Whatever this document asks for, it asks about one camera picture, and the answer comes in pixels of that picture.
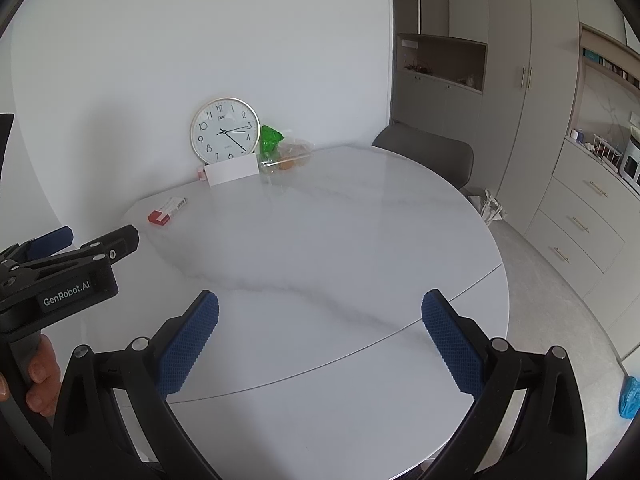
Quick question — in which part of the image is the white microwave oven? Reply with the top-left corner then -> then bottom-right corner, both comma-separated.
619,132 -> 640,191

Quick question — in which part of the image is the person's left hand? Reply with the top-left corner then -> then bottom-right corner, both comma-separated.
25,332 -> 64,417

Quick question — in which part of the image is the red and white box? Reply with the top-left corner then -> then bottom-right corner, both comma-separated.
147,196 -> 188,226

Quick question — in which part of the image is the white bag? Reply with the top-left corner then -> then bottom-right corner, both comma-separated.
467,187 -> 507,223

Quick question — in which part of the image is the beige drawer cabinet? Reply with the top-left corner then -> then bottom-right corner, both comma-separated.
522,137 -> 640,301

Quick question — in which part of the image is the clear bag with oranges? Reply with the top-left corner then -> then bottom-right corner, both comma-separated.
260,137 -> 315,176

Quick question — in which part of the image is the dish rack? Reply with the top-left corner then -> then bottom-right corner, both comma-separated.
590,132 -> 623,166

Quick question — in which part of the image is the green plastic bag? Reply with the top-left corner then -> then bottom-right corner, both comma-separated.
259,124 -> 287,163

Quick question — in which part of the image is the round white wall clock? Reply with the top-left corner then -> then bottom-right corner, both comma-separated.
189,96 -> 261,165

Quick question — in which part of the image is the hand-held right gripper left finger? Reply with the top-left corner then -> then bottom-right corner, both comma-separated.
50,290 -> 223,480

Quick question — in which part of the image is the beige cabinet with niche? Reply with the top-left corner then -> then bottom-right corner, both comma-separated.
391,0 -> 488,136

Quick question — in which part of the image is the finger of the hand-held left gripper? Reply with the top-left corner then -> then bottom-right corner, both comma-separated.
20,225 -> 140,273
0,226 -> 75,266

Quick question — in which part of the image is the wall shelf with books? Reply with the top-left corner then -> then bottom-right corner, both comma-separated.
580,25 -> 640,91

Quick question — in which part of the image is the blue mop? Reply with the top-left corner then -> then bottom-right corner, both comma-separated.
619,376 -> 640,420

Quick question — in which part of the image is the tall beige cabinet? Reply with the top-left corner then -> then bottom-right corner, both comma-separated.
480,0 -> 583,233

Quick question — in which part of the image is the grey chair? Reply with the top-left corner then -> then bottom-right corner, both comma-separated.
371,125 -> 475,191

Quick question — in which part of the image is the white card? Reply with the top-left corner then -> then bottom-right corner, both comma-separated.
205,155 -> 260,188

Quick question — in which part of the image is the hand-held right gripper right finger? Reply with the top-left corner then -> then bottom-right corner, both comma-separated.
417,289 -> 588,480

